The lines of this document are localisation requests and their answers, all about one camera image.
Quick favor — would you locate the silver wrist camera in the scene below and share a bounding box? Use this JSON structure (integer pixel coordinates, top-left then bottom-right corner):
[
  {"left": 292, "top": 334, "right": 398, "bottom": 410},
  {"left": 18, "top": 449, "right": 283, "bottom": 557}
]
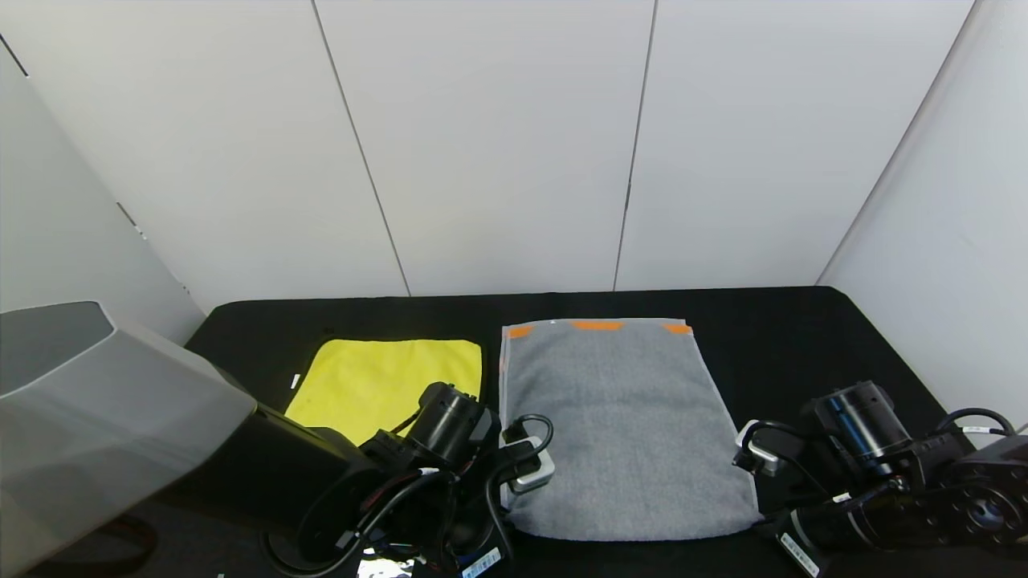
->
[
  {"left": 500, "top": 438, "right": 557, "bottom": 495},
  {"left": 734, "top": 419, "right": 785, "bottom": 477}
]

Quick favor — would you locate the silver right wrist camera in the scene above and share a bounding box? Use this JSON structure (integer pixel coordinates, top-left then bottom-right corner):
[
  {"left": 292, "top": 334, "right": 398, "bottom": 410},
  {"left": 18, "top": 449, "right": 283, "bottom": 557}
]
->
[{"left": 734, "top": 419, "right": 785, "bottom": 477}]

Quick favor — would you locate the grey towel with orange stripe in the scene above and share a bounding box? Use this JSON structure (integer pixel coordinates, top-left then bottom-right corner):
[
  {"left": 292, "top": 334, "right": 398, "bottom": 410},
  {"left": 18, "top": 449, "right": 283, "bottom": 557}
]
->
[{"left": 498, "top": 317, "right": 765, "bottom": 543}]

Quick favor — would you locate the black camera cable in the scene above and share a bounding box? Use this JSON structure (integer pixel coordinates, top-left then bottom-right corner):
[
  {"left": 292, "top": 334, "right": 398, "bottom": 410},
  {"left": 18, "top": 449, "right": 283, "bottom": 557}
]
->
[
  {"left": 732, "top": 420, "right": 836, "bottom": 503},
  {"left": 484, "top": 413, "right": 556, "bottom": 563}
]

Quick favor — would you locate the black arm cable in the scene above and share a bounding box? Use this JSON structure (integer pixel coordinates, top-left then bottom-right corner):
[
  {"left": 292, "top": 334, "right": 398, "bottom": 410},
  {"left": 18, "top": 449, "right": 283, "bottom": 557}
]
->
[
  {"left": 261, "top": 470, "right": 452, "bottom": 578},
  {"left": 930, "top": 407, "right": 1020, "bottom": 442}
]

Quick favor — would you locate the black left camera cable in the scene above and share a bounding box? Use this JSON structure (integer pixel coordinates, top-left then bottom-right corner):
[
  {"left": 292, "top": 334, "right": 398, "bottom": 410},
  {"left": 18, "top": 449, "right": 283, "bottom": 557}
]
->
[{"left": 484, "top": 413, "right": 556, "bottom": 563}]

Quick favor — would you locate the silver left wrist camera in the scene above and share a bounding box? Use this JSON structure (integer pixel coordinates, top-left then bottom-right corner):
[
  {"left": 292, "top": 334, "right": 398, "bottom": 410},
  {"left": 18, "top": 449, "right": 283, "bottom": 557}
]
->
[{"left": 500, "top": 438, "right": 557, "bottom": 495}]

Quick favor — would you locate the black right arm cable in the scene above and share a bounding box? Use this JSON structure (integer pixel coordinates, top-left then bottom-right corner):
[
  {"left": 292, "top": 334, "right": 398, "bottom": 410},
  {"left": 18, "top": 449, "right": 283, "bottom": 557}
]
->
[{"left": 930, "top": 407, "right": 1020, "bottom": 442}]

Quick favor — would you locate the black tablecloth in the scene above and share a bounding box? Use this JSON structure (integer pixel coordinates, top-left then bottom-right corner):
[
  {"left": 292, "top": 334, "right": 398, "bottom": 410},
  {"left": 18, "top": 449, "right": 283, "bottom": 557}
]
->
[{"left": 104, "top": 286, "right": 1028, "bottom": 578}]

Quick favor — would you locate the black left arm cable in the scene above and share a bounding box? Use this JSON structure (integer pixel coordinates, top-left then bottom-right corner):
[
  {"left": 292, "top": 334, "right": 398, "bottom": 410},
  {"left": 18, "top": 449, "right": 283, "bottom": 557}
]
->
[{"left": 261, "top": 470, "right": 452, "bottom": 578}]

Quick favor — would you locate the yellow microfibre towel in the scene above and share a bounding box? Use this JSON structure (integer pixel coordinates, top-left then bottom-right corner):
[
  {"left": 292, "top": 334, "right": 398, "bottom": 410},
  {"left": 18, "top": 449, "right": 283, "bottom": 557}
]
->
[{"left": 283, "top": 337, "right": 486, "bottom": 447}]

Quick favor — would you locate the black right camera cable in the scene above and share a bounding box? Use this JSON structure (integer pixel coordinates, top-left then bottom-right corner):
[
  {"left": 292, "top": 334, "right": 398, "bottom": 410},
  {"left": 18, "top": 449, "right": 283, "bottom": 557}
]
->
[{"left": 732, "top": 420, "right": 836, "bottom": 503}]

